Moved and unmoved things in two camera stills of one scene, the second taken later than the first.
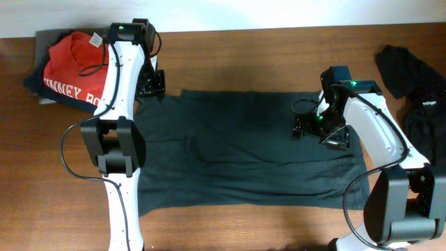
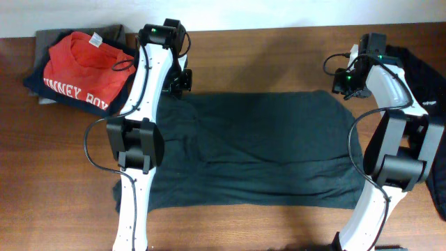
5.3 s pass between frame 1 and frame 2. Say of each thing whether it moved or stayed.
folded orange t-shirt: stayed
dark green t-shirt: stayed
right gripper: moved
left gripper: moved
